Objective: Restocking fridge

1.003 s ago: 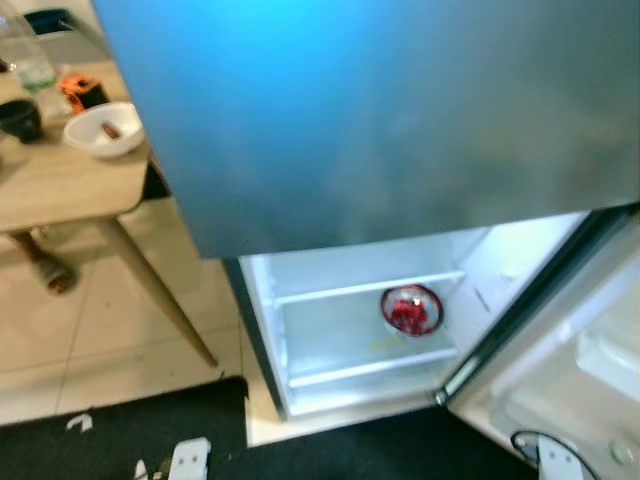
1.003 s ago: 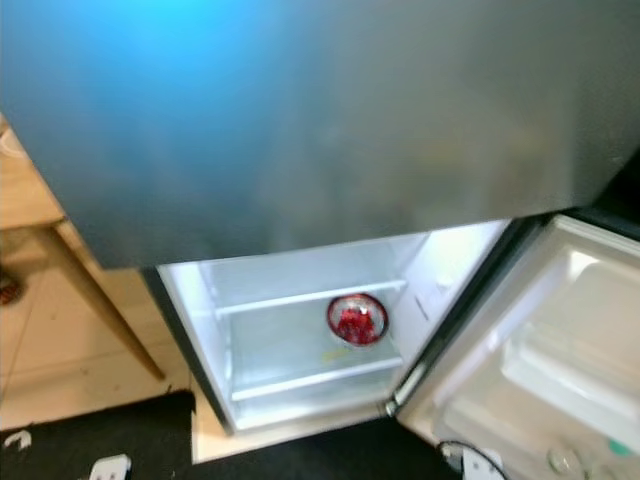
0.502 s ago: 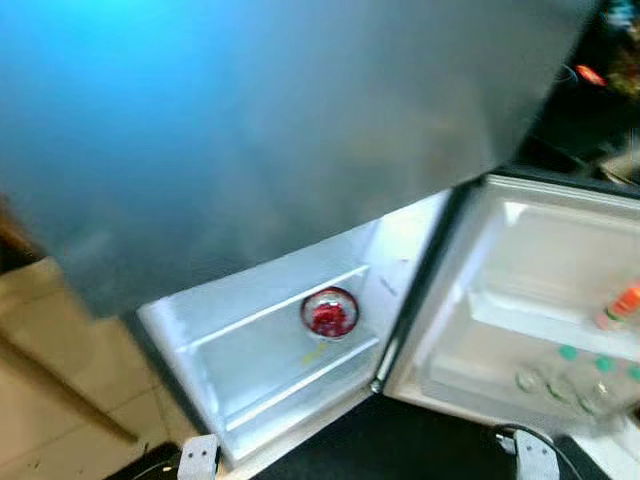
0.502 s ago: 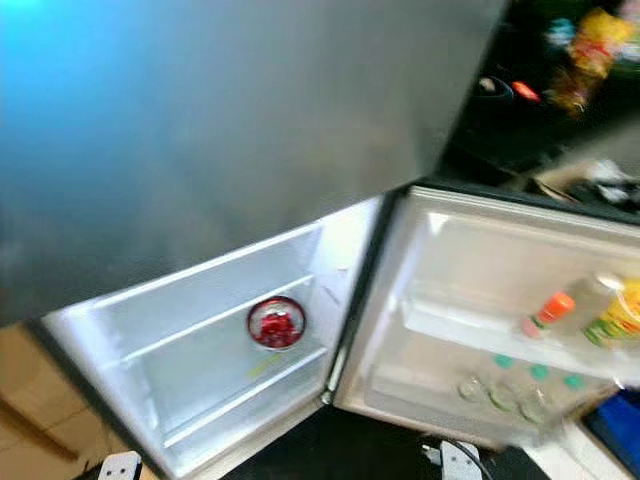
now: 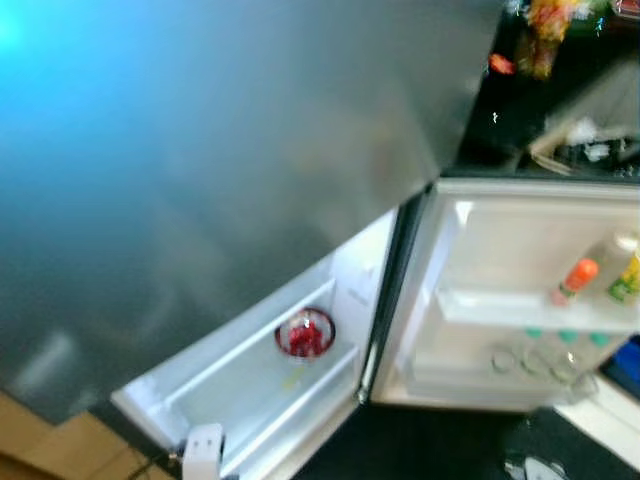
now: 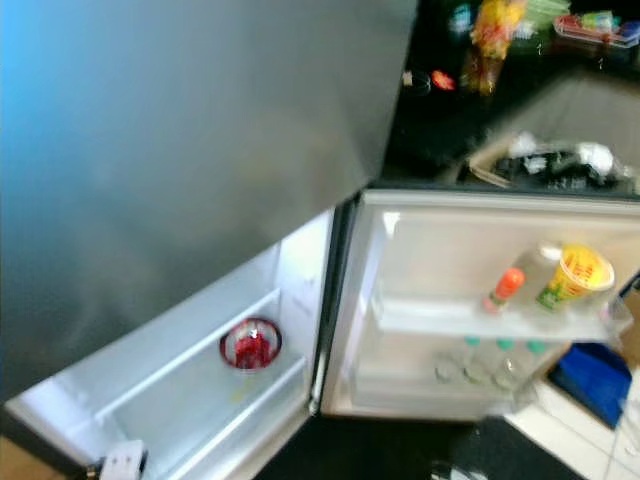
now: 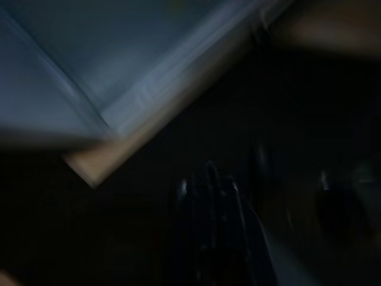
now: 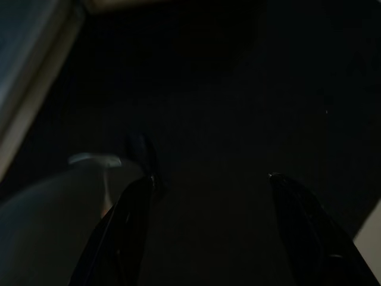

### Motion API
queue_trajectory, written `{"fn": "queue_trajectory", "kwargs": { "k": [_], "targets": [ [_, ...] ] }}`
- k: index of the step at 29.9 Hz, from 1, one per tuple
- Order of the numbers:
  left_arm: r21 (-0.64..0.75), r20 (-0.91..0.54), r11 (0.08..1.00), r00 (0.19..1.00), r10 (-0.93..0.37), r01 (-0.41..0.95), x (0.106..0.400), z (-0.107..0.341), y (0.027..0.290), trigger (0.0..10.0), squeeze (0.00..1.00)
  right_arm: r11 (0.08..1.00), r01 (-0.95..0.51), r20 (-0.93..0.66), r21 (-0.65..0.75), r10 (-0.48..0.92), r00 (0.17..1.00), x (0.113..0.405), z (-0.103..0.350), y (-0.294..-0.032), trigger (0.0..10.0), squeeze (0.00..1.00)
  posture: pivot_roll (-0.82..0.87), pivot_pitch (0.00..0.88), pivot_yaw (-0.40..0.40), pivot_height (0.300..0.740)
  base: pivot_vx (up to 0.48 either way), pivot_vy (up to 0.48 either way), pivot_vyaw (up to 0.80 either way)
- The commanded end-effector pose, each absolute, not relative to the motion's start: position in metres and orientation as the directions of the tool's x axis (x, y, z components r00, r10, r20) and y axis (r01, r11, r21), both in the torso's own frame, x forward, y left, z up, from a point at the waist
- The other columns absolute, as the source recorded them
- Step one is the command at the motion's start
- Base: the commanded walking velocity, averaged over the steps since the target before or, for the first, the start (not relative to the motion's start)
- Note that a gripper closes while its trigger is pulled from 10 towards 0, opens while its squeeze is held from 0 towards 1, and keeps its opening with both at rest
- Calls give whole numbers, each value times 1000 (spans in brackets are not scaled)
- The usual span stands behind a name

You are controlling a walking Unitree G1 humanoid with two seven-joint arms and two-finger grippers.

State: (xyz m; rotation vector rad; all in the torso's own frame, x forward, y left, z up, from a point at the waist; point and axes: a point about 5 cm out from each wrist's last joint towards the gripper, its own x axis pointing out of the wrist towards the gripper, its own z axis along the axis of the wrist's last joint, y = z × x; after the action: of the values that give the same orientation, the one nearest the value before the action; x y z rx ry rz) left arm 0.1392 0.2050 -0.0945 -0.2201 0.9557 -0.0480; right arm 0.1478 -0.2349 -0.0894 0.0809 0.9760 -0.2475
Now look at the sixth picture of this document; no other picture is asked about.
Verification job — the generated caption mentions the steel bowl of strawberries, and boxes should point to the steel bowl of strawberries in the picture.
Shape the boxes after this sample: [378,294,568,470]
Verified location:
[219,317,283,372]

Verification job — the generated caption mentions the grey two-door fridge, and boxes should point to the grey two-door fridge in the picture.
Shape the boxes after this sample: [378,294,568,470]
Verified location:
[0,0,636,480]

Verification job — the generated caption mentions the dark blue carpet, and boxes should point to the dark blue carpet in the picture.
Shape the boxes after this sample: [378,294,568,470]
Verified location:
[255,415,611,480]

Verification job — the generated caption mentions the black countertop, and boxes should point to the black countertop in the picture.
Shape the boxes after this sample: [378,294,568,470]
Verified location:
[380,0,640,188]

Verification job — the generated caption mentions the clear bottle teal cap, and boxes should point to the clear bottle teal cap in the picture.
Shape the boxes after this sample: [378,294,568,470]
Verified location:
[463,338,517,389]
[432,335,483,386]
[497,340,551,393]

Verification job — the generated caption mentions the small red item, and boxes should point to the small red item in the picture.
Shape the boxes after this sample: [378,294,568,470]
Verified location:
[430,69,457,92]

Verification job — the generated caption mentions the beige open box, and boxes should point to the beige open box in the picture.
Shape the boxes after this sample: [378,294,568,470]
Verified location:
[465,128,640,196]

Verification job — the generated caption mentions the clear bottle orange cap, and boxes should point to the clear bottle orange cap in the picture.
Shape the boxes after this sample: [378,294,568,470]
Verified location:
[482,243,566,314]

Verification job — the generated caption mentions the yellow orange snack packet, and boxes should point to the yellow orange snack packet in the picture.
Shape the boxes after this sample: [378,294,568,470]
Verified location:
[463,0,531,93]

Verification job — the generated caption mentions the yellow instant noodle cup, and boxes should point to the yellow instant noodle cup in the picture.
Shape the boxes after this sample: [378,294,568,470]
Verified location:
[536,244,616,312]

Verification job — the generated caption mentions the blue plastic bin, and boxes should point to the blue plastic bin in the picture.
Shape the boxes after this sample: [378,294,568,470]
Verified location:
[548,340,636,429]

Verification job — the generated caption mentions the clear container colourful items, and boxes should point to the clear container colourful items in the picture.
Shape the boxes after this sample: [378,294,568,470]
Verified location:
[553,10,640,51]

